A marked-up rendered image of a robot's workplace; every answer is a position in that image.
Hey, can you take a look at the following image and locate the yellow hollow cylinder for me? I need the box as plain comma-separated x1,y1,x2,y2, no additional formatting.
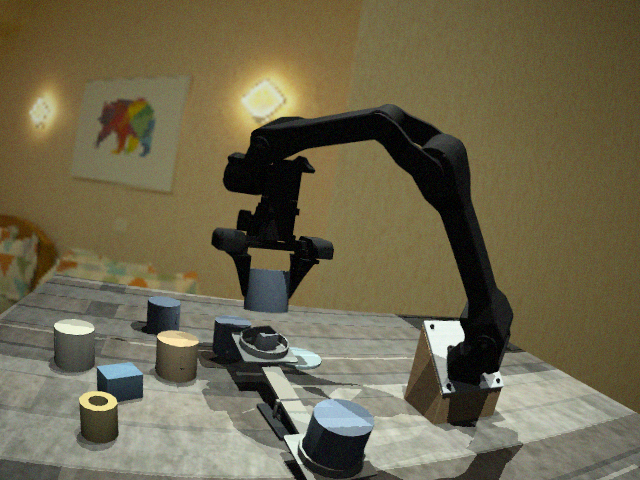
79,391,119,444

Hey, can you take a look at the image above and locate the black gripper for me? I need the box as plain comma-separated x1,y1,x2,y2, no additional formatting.
212,197,334,299

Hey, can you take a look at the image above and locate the tan cylinder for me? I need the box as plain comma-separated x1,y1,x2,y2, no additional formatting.
155,330,199,383

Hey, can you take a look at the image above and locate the blue cube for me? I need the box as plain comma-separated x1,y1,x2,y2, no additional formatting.
97,362,143,402

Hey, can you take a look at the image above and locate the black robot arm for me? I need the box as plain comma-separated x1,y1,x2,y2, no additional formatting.
223,104,514,386

